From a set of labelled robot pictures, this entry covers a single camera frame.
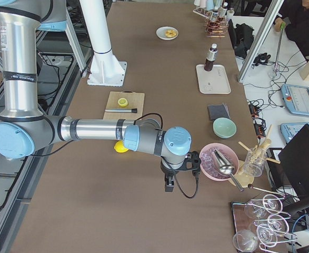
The wine glass rack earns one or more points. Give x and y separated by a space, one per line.
261 225

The glazed twisted donut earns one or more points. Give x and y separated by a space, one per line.
170 33

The cream rectangular tray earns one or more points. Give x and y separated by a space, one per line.
214 81

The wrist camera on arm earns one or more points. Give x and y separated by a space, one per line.
192 163

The copper wire bottle rack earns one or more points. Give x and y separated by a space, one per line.
215 29

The aluminium frame post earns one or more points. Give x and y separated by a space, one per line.
260 37

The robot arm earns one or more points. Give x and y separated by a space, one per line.
24 129

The whole yellow lemon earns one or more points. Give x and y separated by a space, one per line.
119 147

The black monitor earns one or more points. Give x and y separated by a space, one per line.
295 161

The wooden cutting board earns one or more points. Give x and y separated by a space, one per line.
135 100

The steel ice scoop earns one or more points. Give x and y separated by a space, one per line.
225 167

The blue teach pendant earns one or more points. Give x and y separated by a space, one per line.
296 98
289 130

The glass measuring jug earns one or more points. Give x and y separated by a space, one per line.
254 162

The dark grey folded cloth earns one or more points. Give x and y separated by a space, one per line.
218 111

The mint green bowl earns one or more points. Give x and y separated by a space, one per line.
224 128

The dark drink bottle on tray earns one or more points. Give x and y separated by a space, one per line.
210 57

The pink bowl with ice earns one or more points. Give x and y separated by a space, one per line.
208 166

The halved lemon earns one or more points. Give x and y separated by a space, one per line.
122 102

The white round plate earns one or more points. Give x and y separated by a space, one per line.
160 32

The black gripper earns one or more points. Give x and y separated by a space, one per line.
168 172

